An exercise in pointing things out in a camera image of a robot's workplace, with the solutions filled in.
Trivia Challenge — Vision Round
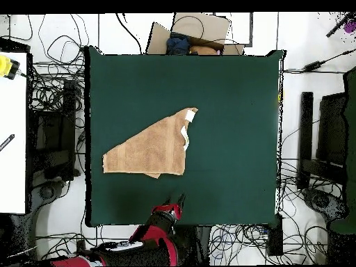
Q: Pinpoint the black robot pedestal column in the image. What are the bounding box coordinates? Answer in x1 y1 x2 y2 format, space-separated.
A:
191 225 213 266

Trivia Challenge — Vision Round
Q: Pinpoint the yellow and black tool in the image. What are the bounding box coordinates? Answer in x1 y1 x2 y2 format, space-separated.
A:
0 54 21 81

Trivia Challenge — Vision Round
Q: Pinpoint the dark green table cloth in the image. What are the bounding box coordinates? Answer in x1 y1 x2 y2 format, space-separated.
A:
83 45 286 227

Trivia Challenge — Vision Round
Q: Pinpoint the white side table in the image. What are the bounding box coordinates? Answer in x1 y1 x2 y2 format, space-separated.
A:
0 51 28 214

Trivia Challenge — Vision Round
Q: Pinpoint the black equipment box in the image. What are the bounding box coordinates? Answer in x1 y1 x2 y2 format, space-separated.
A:
29 80 77 181

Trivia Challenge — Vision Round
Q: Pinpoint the tan terry towel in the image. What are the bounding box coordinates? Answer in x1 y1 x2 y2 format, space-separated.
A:
102 107 199 179

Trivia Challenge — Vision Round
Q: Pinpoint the dark blue garment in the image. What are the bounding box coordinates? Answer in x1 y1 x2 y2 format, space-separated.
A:
165 33 191 56

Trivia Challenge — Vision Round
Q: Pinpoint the black power adapter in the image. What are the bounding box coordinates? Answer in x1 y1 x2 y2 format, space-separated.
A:
304 61 326 72

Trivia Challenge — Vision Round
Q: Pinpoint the dark green fabric cover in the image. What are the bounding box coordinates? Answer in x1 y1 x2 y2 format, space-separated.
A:
330 66 356 234

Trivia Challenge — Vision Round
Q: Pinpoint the orange cloth item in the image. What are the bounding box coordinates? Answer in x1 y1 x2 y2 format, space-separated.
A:
189 44 218 56

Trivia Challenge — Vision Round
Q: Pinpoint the purple round object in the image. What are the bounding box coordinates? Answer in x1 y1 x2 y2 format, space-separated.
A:
343 19 356 35

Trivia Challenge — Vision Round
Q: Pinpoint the black marker pen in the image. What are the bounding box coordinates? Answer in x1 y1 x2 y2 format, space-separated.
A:
0 133 15 152

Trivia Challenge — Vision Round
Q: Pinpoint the black rectangular box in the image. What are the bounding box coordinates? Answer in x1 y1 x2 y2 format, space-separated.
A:
267 213 284 257

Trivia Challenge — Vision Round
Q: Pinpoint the black rod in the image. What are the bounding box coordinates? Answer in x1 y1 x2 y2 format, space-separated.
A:
325 12 354 38

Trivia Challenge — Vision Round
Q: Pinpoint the brown cardboard box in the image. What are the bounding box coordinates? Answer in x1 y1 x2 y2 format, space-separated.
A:
145 12 245 56

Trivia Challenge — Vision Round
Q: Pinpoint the tangle of blue black cables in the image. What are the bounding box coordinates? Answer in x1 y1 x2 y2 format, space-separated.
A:
208 224 269 266

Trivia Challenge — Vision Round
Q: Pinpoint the black pedestal caster foot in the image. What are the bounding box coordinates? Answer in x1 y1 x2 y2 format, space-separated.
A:
31 181 66 207
302 188 348 220

